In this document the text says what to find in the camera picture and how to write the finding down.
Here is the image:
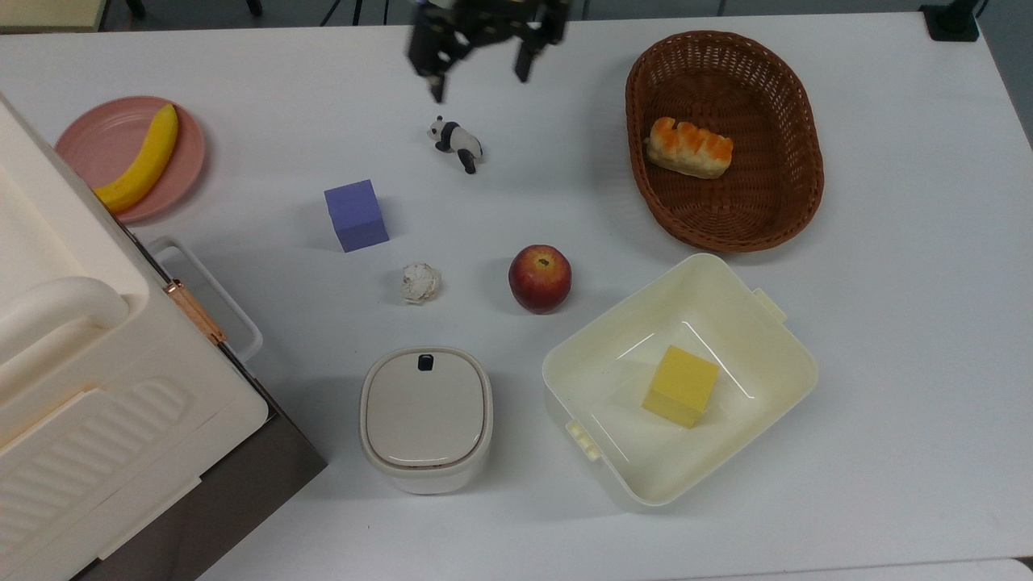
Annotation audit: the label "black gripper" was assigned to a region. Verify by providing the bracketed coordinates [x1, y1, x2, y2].
[407, 0, 571, 105]

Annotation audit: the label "orange glazed bread loaf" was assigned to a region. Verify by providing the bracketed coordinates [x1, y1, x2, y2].
[643, 116, 735, 181]

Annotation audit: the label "brown wicker basket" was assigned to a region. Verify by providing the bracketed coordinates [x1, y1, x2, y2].
[625, 30, 826, 254]

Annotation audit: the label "black white panda toy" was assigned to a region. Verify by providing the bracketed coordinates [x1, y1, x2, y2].
[426, 115, 485, 176]

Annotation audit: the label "black tripod legs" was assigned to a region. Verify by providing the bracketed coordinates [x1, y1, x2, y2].
[319, 0, 393, 27]

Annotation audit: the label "purple cube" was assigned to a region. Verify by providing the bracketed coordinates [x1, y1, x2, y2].
[323, 178, 391, 254]

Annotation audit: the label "red apple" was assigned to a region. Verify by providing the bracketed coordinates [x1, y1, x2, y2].
[508, 244, 574, 316]

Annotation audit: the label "crumpled white paper ball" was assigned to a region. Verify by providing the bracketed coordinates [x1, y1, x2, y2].
[399, 261, 443, 306]

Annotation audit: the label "yellow banana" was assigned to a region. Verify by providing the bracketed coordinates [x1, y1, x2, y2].
[92, 102, 180, 215]

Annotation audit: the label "white lidded trash bin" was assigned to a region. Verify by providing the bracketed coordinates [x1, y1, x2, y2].
[358, 345, 495, 495]

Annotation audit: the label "yellow block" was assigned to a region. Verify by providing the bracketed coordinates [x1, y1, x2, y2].
[641, 345, 721, 430]

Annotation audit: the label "pink plate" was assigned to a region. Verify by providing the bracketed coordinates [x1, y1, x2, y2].
[54, 95, 207, 224]

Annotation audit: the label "cream square plastic container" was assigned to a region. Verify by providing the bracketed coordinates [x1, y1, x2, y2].
[541, 252, 820, 508]

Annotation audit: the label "light wooden board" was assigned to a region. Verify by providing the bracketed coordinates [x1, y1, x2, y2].
[0, 0, 111, 34]

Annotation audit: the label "black pole stand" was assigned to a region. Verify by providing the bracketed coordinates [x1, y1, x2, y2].
[919, 0, 989, 43]

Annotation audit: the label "cream plastic cabinet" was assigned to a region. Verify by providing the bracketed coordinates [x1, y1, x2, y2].
[0, 91, 270, 581]

